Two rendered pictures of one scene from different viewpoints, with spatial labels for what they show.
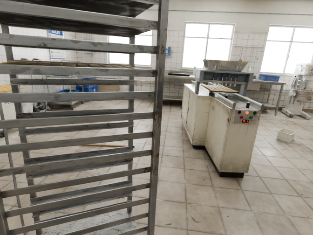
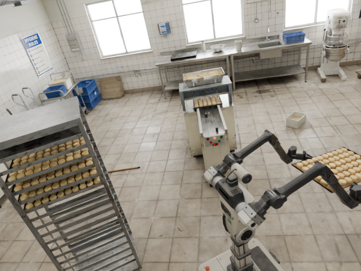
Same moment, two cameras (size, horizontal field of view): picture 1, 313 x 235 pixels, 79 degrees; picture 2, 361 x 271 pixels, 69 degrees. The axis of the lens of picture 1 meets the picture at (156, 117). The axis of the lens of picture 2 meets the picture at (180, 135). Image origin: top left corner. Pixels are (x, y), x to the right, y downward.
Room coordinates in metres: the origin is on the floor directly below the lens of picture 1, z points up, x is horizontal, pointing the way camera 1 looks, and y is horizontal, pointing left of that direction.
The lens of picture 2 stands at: (-0.77, -0.84, 2.49)
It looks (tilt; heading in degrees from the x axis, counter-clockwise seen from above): 30 degrees down; 7
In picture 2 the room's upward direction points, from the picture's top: 11 degrees counter-clockwise
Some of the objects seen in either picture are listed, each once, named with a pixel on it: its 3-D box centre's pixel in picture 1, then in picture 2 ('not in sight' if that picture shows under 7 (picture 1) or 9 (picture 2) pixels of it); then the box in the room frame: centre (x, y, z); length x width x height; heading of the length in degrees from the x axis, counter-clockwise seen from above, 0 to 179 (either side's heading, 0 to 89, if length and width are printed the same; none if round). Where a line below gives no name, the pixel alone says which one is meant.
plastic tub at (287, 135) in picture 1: (286, 135); (296, 119); (3.28, -2.39, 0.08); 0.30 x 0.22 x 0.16; 134
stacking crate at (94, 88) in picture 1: (86, 89); (87, 94); (5.70, 2.13, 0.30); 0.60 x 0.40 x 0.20; 175
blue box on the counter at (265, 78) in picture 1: (269, 78); (293, 37); (5.35, -3.03, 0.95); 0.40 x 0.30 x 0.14; 87
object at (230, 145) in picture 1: (227, 132); (214, 145); (2.28, -0.92, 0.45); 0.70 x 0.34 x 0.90; 1
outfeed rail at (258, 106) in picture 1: (227, 91); (215, 98); (2.90, -1.05, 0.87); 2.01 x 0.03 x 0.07; 1
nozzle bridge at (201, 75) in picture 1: (221, 82); (205, 94); (2.78, -0.90, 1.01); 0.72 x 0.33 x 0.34; 91
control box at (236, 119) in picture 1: (245, 116); (214, 140); (1.92, -0.93, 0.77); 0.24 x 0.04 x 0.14; 91
